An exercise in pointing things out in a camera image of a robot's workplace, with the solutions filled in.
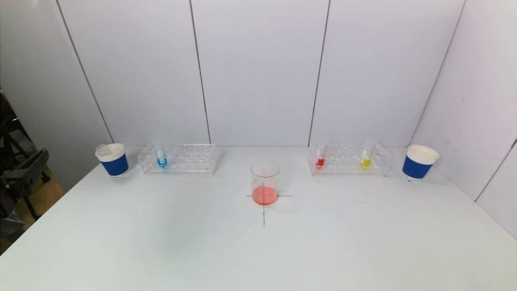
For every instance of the test tube with red liquid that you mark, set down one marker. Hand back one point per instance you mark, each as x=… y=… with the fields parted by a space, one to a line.
x=320 y=162

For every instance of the black tripod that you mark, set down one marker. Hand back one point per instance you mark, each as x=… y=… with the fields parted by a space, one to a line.
x=8 y=137

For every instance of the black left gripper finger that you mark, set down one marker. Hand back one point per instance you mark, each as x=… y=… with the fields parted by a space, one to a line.
x=32 y=173

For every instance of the grey plastic bag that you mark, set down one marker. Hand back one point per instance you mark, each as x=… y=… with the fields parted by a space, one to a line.
x=8 y=226

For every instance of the clear glass beaker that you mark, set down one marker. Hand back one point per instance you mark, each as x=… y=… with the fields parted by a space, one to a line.
x=265 y=194

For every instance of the test tube with blue liquid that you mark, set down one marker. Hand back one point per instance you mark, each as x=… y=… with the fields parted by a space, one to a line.
x=162 y=161

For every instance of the clear acrylic test tube rack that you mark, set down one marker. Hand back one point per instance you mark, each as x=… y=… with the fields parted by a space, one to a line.
x=343 y=159
x=181 y=159

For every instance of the blue white paper cup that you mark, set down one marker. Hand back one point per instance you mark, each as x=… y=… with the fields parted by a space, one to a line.
x=115 y=165
x=416 y=167

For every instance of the test tube with orange liquid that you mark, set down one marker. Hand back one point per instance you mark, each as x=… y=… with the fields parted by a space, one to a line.
x=101 y=148

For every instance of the test tube with yellow liquid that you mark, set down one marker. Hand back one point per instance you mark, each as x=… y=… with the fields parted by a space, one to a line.
x=365 y=163

